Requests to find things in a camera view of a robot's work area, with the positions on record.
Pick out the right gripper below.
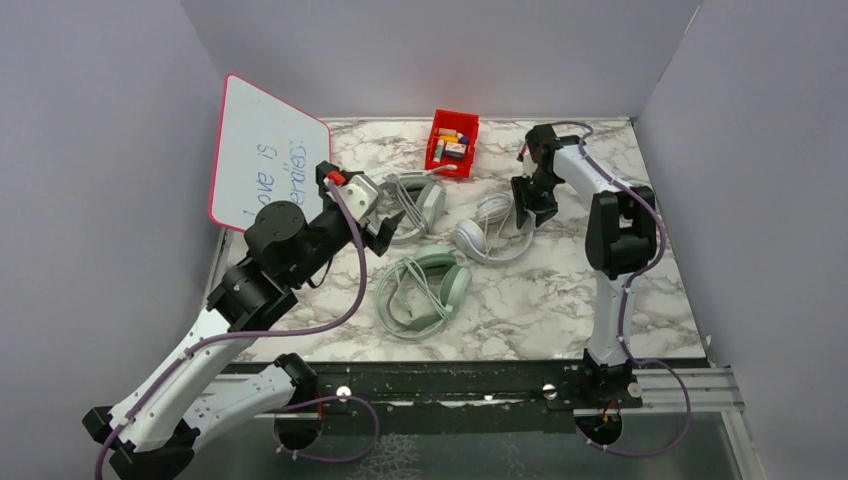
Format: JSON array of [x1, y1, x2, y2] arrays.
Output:
[[511, 171, 561, 227]]

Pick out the grey white gaming headset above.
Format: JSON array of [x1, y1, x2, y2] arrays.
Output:
[[380, 170, 447, 245]]

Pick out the green headphone cable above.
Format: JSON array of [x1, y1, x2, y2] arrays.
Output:
[[397, 258, 458, 319]]

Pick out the green headphones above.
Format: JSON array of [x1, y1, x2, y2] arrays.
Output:
[[374, 245, 473, 342]]

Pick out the white headphones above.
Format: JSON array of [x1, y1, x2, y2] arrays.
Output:
[[452, 192, 535, 267]]

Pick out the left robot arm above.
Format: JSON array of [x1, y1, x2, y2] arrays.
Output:
[[83, 200, 400, 479]]

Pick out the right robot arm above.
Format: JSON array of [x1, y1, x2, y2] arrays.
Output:
[[510, 123, 665, 407]]

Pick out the white small box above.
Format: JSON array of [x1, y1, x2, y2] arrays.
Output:
[[442, 142, 467, 161]]

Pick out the white green glue stick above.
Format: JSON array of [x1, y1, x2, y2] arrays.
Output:
[[432, 138, 445, 163]]

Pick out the red plastic bin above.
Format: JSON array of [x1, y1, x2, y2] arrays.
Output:
[[424, 109, 480, 179]]

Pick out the pink framed whiteboard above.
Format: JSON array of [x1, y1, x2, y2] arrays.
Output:
[[207, 74, 332, 232]]

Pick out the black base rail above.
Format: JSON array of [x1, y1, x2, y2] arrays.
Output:
[[218, 359, 710, 439]]

